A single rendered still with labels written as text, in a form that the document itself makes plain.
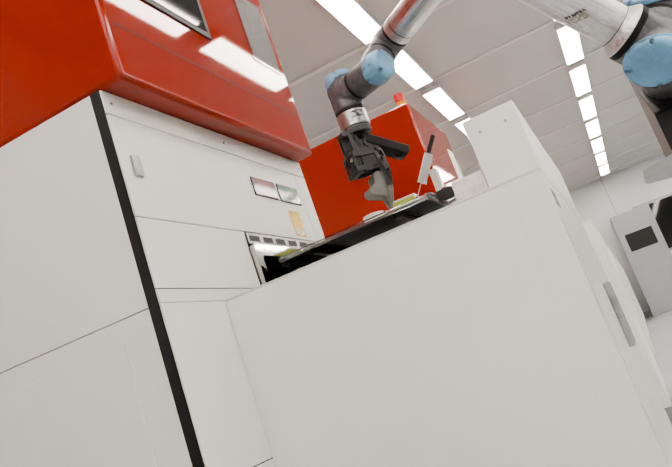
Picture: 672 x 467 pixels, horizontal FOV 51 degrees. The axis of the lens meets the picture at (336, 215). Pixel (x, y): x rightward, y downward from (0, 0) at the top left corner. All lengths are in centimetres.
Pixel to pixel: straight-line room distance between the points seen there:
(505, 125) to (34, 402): 96
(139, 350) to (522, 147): 73
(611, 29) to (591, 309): 60
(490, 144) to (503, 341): 34
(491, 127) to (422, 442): 55
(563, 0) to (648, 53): 19
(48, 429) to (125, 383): 18
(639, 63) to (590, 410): 69
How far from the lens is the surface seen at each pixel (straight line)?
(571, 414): 119
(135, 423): 126
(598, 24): 152
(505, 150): 128
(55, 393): 136
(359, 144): 173
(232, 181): 161
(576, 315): 118
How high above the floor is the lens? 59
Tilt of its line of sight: 13 degrees up
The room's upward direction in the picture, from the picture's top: 19 degrees counter-clockwise
